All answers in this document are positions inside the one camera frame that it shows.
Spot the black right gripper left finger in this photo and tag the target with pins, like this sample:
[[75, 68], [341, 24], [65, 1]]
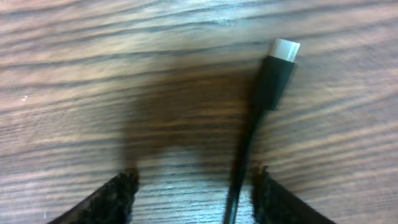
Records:
[[110, 204]]

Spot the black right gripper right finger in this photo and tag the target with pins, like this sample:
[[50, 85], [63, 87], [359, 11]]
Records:
[[274, 204]]

